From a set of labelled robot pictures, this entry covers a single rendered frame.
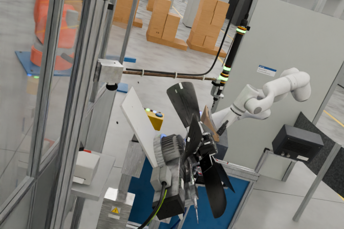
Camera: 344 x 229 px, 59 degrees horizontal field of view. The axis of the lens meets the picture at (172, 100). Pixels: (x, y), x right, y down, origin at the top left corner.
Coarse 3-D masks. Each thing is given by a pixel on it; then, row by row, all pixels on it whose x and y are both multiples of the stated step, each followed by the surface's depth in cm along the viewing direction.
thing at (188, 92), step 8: (168, 88) 153; (184, 88) 161; (192, 88) 166; (168, 96) 152; (176, 96) 156; (184, 96) 159; (192, 96) 163; (176, 104) 155; (184, 104) 158; (192, 104) 161; (184, 112) 157; (192, 112) 160; (184, 120) 157; (200, 120) 162
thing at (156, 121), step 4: (148, 112) 204; (152, 112) 206; (156, 112) 207; (148, 116) 200; (152, 116) 201; (156, 116) 202; (152, 120) 201; (156, 120) 201; (160, 120) 201; (152, 124) 202; (156, 124) 202; (160, 124) 202; (156, 128) 203; (160, 128) 203
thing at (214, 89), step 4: (216, 80) 151; (220, 80) 153; (216, 84) 152; (220, 84) 153; (212, 88) 156; (216, 88) 154; (212, 92) 156; (216, 92) 155; (216, 96) 155; (220, 96) 156
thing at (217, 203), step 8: (208, 176) 152; (216, 176) 145; (208, 184) 151; (216, 184) 145; (208, 192) 151; (216, 192) 145; (224, 192) 135; (216, 200) 145; (224, 200) 135; (216, 208) 145; (224, 208) 136; (216, 216) 146
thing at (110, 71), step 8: (96, 64) 115; (104, 64) 115; (112, 64) 118; (120, 64) 120; (96, 72) 115; (104, 72) 116; (112, 72) 117; (120, 72) 119; (96, 80) 117; (104, 80) 117; (112, 80) 119; (120, 80) 121
